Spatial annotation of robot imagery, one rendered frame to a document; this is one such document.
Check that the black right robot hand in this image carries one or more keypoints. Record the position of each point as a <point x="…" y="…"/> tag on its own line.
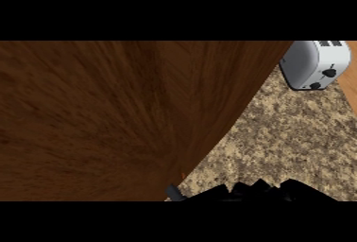
<point x="265" y="193"/>

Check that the brown wooden cabinet door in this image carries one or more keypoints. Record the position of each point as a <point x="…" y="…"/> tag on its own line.
<point x="103" y="119"/>

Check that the silver toaster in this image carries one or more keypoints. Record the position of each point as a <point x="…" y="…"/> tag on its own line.
<point x="312" y="63"/>

